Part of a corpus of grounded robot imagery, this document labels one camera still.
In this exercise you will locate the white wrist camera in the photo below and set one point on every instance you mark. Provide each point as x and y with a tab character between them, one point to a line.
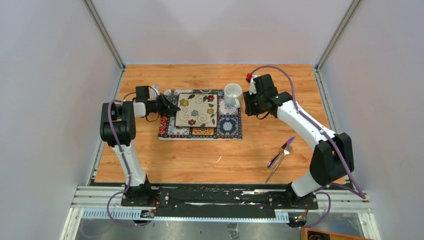
154	92
252	86

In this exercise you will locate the colourful patterned placemat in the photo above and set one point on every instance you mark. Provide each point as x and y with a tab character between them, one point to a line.
229	120

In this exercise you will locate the silver fork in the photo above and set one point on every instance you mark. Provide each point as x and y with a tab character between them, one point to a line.
280	158

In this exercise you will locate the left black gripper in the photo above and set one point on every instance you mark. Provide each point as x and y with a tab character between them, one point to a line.
167	108

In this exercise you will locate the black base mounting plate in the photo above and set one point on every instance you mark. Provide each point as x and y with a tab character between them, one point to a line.
228	201

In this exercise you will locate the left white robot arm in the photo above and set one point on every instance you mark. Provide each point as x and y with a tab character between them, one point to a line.
118	130

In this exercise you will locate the orange wooden box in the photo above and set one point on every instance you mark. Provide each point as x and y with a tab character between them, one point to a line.
313	234

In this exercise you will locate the white mug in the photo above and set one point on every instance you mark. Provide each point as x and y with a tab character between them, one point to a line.
232	95

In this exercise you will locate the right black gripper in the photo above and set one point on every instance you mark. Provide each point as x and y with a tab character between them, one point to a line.
250	110

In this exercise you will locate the purple handled knife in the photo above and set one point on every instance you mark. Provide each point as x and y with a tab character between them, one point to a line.
281	150

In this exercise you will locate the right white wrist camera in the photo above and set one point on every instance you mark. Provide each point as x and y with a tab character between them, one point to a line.
252	86

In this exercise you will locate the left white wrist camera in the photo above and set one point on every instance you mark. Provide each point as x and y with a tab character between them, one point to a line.
154	92

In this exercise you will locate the aluminium frame rail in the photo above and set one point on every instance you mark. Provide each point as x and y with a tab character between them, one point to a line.
103	202

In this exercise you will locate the square floral plate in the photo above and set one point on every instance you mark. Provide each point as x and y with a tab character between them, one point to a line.
197	110

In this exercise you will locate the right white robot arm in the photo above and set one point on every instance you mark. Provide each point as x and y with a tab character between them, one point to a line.
332	156

